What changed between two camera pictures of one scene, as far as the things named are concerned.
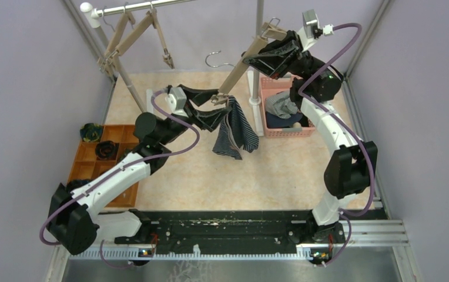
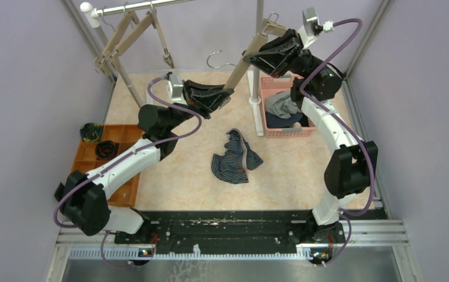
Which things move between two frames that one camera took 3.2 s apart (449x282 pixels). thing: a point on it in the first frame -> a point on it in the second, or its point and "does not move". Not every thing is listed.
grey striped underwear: (280, 104) does not move
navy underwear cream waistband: (273, 120) does not move
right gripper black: (278, 57) does not move
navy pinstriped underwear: (237, 131) -> (238, 158)
